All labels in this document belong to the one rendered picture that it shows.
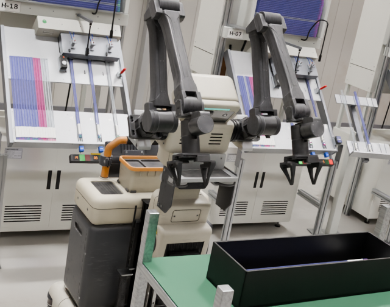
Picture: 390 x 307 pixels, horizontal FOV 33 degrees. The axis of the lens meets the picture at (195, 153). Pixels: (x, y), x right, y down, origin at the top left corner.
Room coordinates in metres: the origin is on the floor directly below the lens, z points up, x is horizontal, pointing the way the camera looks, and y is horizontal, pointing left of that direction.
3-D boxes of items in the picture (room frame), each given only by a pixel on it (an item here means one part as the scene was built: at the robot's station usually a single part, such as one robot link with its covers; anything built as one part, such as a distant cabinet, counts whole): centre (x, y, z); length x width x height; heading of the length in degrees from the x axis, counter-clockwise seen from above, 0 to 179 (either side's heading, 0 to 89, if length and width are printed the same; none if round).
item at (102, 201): (2.64, 0.17, 0.59); 0.55 x 0.34 x 0.83; 121
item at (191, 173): (2.31, -0.03, 0.99); 0.28 x 0.16 x 0.22; 121
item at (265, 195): (4.64, -0.31, 0.31); 0.70 x 0.65 x 0.62; 120
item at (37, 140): (3.77, 0.85, 0.66); 1.01 x 0.73 x 1.31; 30
